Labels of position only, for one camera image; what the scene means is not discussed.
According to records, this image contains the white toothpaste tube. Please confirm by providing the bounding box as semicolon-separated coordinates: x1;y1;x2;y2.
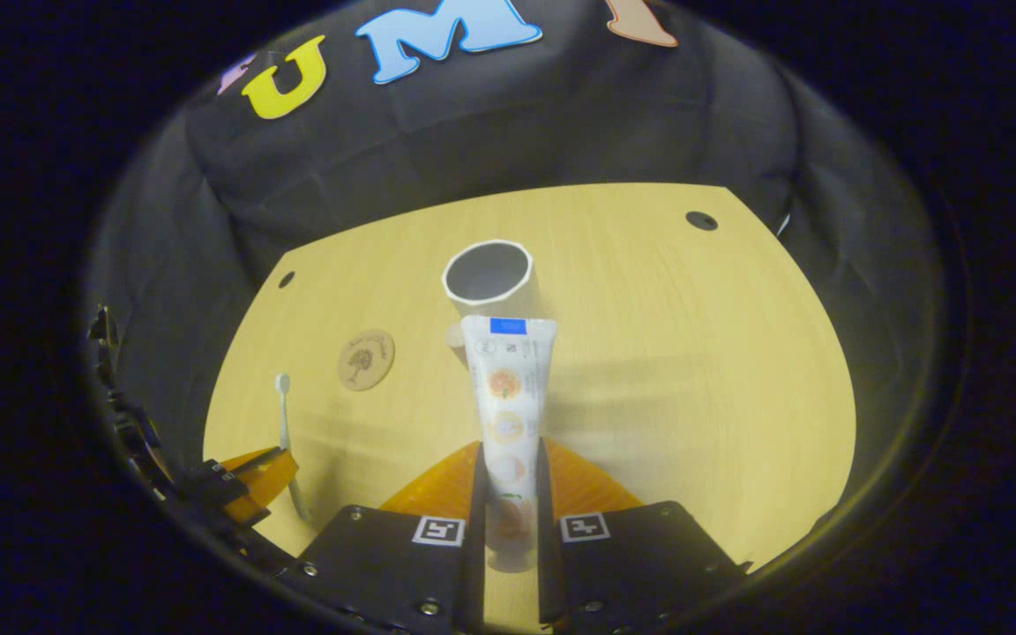
460;315;557;574

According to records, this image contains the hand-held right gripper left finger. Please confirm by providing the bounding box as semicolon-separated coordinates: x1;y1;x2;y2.
296;440;488;635

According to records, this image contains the black backdrop cloth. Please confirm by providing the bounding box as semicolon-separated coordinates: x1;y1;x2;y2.
85;0;945;495

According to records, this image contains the round wooden coaster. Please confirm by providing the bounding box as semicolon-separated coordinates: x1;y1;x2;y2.
337;330;396;392

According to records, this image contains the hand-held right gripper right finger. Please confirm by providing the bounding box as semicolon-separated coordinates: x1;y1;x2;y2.
535;438;750;632

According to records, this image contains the white toothbrush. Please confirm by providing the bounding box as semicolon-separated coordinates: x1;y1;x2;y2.
274;373;311;522

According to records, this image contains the wooden desktop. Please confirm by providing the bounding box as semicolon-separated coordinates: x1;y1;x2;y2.
202;183;857;635

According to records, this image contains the white cup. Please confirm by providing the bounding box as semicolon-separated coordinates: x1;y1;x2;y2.
441;239;542;364

